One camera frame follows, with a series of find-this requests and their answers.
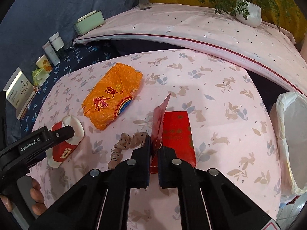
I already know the pink rabbit print tablecloth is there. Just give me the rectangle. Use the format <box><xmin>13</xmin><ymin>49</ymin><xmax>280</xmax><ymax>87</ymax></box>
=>
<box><xmin>30</xmin><ymin>49</ymin><xmax>281</xmax><ymax>218</ymax></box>

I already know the white tall bottle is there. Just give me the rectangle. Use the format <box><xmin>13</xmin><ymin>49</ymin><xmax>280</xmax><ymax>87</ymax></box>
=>
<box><xmin>42</xmin><ymin>41</ymin><xmax>60</xmax><ymax>66</ymax></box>

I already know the red paper envelope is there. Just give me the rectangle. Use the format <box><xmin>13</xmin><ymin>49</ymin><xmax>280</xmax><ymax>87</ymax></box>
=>
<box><xmin>150</xmin><ymin>94</ymin><xmax>197</xmax><ymax>174</ymax></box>

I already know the large orange plastic bag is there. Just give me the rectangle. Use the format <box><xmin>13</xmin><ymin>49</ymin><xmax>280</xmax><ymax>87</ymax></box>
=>
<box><xmin>82</xmin><ymin>63</ymin><xmax>143</xmax><ymax>130</ymax></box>

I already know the red paper cup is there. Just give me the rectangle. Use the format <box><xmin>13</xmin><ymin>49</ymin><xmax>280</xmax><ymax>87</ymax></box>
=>
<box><xmin>46</xmin><ymin>115</ymin><xmax>85</xmax><ymax>168</ymax></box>

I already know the white jar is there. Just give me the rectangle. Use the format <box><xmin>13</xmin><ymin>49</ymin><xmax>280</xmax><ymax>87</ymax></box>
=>
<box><xmin>49</xmin><ymin>32</ymin><xmax>64</xmax><ymax>51</ymax></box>

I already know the beige dotted scrunchie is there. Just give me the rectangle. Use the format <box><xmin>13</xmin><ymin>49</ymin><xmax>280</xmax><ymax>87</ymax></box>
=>
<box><xmin>108</xmin><ymin>132</ymin><xmax>148</xmax><ymax>170</ymax></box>

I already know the white lined trash bin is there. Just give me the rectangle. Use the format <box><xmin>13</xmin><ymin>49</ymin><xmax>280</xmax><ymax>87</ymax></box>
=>
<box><xmin>270</xmin><ymin>92</ymin><xmax>306</xmax><ymax>204</ymax></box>

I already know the cream orange printed box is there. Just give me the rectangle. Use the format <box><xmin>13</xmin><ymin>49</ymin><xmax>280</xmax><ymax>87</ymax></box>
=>
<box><xmin>35</xmin><ymin>55</ymin><xmax>53</xmax><ymax>73</ymax></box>

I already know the navy floral cloth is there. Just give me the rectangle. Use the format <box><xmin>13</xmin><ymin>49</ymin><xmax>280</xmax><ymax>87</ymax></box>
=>
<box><xmin>20</xmin><ymin>45</ymin><xmax>114</xmax><ymax>137</ymax></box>

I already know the small green white box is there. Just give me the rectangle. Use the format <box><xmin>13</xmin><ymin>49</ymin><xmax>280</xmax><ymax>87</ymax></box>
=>
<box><xmin>32</xmin><ymin>68</ymin><xmax>49</xmax><ymax>87</ymax></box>

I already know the pale pink bench cloth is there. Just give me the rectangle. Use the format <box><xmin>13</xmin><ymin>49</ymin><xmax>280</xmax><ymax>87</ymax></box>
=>
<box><xmin>75</xmin><ymin>4</ymin><xmax>306</xmax><ymax>94</ymax></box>

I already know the white card stand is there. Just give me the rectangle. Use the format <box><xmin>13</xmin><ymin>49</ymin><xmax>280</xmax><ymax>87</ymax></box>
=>
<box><xmin>3</xmin><ymin>67</ymin><xmax>37</xmax><ymax>120</ymax></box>

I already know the mint green box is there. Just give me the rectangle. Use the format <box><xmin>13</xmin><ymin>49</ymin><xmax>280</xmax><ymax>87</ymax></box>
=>
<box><xmin>74</xmin><ymin>10</ymin><xmax>105</xmax><ymax>35</ymax></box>

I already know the person's left hand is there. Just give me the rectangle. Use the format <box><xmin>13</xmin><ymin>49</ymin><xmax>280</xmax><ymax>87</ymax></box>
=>
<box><xmin>1</xmin><ymin>179</ymin><xmax>47</xmax><ymax>216</ymax></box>

